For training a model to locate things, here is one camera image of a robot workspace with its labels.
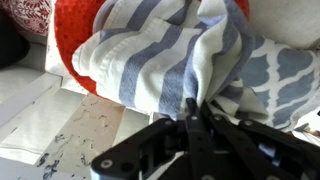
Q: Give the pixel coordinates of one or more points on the small white wooden chair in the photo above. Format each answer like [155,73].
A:
[90,130]

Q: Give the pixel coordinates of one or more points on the plain cream cushion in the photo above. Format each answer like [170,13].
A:
[286,20]

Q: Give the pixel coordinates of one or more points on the black hat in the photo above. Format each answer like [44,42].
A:
[11,43]

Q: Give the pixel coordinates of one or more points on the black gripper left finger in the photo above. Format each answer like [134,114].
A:
[186,150]

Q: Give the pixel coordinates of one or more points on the red bowl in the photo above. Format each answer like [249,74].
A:
[73,33]

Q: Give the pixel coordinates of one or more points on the blue white striped towel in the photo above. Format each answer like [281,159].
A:
[160,60]

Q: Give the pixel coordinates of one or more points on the red white floral cloth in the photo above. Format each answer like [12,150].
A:
[30,15]

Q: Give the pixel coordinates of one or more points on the grey white lattice pillow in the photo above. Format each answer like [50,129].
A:
[286,73]

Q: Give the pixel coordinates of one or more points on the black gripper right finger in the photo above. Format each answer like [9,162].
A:
[253,150]

